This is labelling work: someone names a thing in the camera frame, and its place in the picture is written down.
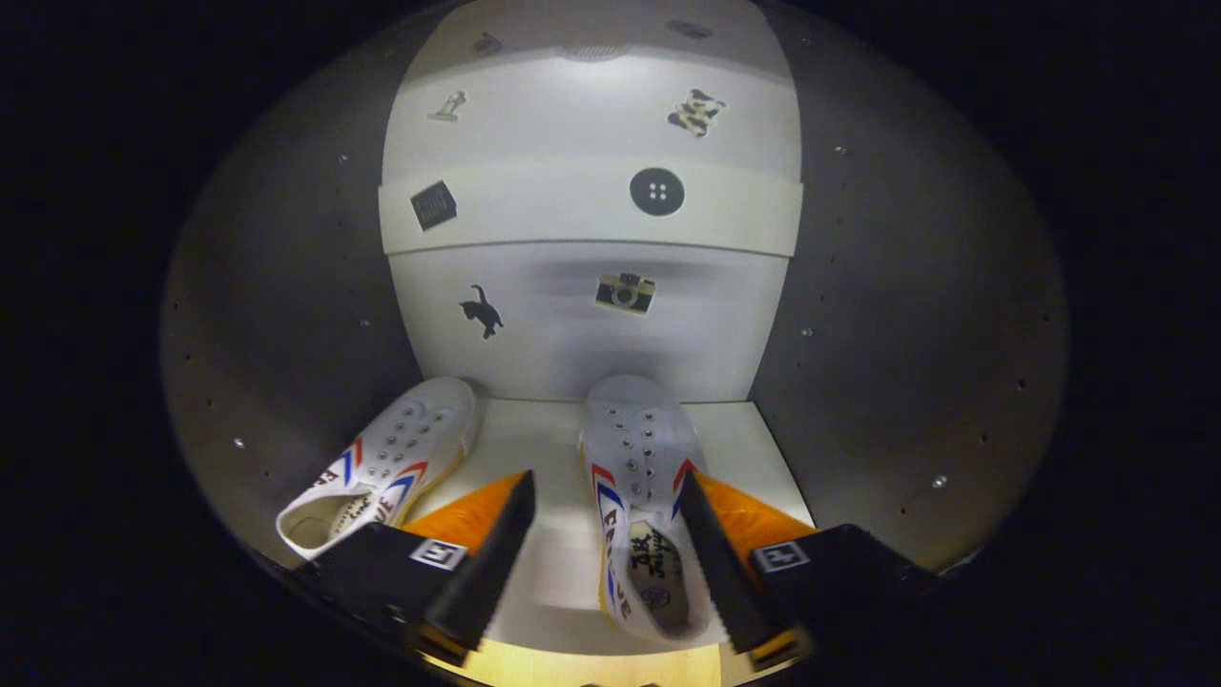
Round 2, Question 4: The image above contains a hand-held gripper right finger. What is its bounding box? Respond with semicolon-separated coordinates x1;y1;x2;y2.
675;468;941;674

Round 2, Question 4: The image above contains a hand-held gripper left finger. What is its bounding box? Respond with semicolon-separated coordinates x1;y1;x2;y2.
286;469;537;669

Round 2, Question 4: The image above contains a white canvas shoe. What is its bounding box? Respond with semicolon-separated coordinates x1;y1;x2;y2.
277;376;478;561
579;374;712;642

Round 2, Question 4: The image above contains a grey shoe cabinet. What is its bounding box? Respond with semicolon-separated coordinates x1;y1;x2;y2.
157;0;1069;669

